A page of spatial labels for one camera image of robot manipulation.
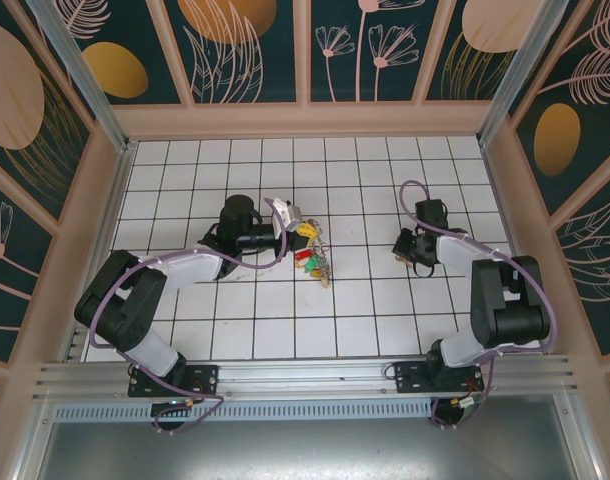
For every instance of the wall panel with flower outline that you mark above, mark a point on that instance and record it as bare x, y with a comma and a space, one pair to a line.
10, 280

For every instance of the aluminium corner post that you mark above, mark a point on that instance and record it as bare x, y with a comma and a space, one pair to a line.
524, 75
96, 95

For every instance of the wall panel with pink flowers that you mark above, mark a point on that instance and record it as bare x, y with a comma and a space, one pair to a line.
355, 85

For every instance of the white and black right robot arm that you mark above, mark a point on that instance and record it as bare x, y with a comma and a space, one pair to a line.
510, 300

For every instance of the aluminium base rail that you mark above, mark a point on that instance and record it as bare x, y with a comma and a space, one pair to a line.
305, 372

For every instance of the black round base housing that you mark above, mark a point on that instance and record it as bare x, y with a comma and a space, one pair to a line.
450, 417
175, 425

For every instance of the wall panel gold oval, feather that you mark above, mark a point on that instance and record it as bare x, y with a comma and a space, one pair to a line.
585, 125

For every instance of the wall panel beige circle, gold leaves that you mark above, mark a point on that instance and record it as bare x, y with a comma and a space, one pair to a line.
485, 25

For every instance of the wall panel with gold oval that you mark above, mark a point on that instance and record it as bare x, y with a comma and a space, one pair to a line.
150, 30

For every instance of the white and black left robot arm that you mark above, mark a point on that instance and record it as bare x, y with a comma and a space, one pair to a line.
185, 265

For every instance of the wall panel with leaf outlines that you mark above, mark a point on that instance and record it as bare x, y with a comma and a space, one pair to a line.
285, 50

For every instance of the green key tag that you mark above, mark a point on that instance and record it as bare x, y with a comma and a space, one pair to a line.
317, 260

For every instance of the grey metal sheet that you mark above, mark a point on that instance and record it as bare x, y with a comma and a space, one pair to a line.
305, 450

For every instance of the red key tag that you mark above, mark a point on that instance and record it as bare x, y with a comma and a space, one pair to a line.
302, 256

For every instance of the wall panel with pink leaf lines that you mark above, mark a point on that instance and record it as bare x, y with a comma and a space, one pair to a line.
595, 260

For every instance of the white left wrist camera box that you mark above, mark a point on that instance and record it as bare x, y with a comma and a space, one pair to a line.
287, 214

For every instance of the wall panel large beige circle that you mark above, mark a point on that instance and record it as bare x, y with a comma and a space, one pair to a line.
15, 100

